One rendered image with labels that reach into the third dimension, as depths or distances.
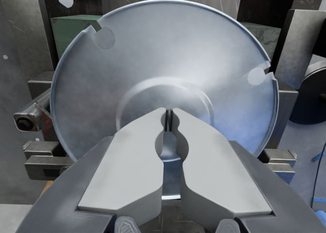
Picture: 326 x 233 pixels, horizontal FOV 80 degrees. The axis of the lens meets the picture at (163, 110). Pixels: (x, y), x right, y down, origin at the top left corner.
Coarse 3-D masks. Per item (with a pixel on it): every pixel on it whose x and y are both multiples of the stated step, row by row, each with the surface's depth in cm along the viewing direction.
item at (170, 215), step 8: (168, 208) 16; (176, 208) 17; (160, 216) 16; (168, 216) 16; (176, 216) 16; (184, 216) 16; (144, 224) 15; (152, 224) 15; (160, 224) 15; (168, 224) 15; (176, 224) 15; (184, 224) 15; (192, 224) 15; (144, 232) 15; (152, 232) 15; (160, 232) 15; (168, 232) 15; (176, 232) 15; (184, 232) 15; (192, 232) 15; (200, 232) 14
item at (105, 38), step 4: (104, 28) 20; (108, 28) 21; (96, 32) 21; (100, 32) 21; (104, 32) 21; (108, 32) 21; (112, 32) 21; (96, 36) 21; (100, 36) 21; (104, 36) 21; (108, 36) 21; (112, 36) 21; (96, 40) 21; (100, 40) 21; (104, 40) 21; (108, 40) 21; (112, 40) 21; (100, 44) 21; (104, 44) 21; (108, 44) 21; (112, 44) 21; (104, 48) 21
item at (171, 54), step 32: (160, 0) 19; (128, 32) 21; (160, 32) 21; (192, 32) 21; (224, 32) 21; (64, 64) 22; (96, 64) 22; (128, 64) 22; (160, 64) 22; (192, 64) 22; (224, 64) 23; (256, 64) 23; (64, 96) 24; (96, 96) 24; (128, 96) 24; (160, 96) 24; (192, 96) 24; (224, 96) 24; (256, 96) 24; (64, 128) 26; (96, 128) 26; (224, 128) 27; (256, 128) 27
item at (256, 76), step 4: (256, 68) 23; (260, 68) 23; (252, 72) 23; (256, 72) 23; (260, 72) 23; (248, 76) 23; (252, 76) 23; (256, 76) 23; (260, 76) 23; (264, 76) 23; (248, 80) 23; (252, 80) 23; (256, 80) 24; (260, 80) 24; (252, 84) 24; (256, 84) 24
